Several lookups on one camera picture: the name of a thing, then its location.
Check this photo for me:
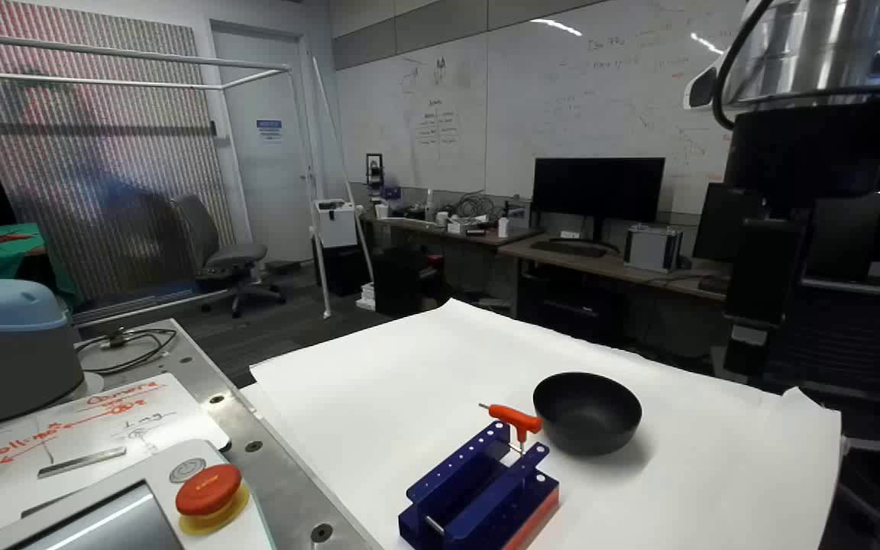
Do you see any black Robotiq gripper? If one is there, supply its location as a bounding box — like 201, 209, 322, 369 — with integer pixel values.
724, 98, 880, 208

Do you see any orange handled small screwdriver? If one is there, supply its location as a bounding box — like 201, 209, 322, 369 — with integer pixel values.
476, 399, 548, 447

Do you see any black bowl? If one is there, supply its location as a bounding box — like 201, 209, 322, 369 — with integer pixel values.
529, 369, 648, 457

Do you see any small black monitor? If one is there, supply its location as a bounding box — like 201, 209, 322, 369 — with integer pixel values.
690, 181, 761, 269

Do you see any white computer case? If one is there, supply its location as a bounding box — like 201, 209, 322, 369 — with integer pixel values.
619, 222, 689, 274

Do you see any black mesh office chair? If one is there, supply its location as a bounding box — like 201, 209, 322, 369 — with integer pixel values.
792, 193, 880, 550

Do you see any black computer monitor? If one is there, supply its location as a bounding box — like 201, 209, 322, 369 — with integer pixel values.
529, 151, 670, 243

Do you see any brown wooden desk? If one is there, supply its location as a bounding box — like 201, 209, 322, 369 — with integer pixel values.
498, 233, 732, 359

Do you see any cluttered long desk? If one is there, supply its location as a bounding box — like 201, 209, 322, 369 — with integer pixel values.
363, 208, 545, 314

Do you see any black cabinet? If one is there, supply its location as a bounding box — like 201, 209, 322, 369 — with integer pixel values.
371, 240, 456, 319

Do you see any white box on stand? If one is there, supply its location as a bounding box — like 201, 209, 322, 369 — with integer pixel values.
313, 196, 363, 253

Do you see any blue rack with orange base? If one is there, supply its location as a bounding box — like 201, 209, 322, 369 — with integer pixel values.
395, 417, 562, 550

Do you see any large white paper sheet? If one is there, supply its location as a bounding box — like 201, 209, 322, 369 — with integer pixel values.
240, 295, 846, 550

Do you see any white door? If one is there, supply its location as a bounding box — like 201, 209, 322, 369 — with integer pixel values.
207, 20, 325, 269

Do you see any grey office chair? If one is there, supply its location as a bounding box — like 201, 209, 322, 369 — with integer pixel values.
166, 193, 290, 318

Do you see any red emergency stop button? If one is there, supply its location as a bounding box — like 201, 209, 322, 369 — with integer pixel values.
175, 462, 249, 520

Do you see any grey control pendant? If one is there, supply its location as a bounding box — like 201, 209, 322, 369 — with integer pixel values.
0, 435, 281, 550

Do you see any white sheet with red writing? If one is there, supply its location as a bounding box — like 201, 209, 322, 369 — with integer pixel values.
0, 369, 233, 544

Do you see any grey dome with blue lid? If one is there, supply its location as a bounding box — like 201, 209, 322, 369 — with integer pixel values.
0, 274, 89, 426

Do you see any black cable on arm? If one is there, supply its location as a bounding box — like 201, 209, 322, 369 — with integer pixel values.
713, 0, 775, 132

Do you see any wall whiteboard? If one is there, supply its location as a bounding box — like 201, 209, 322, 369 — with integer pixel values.
331, 0, 759, 220

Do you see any black wall device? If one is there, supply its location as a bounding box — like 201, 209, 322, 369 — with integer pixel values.
360, 149, 387, 193

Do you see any white pipe frame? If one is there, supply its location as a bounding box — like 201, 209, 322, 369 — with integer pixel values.
0, 26, 297, 101

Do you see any cable on metal table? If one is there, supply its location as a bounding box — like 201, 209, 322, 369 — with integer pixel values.
71, 322, 179, 383

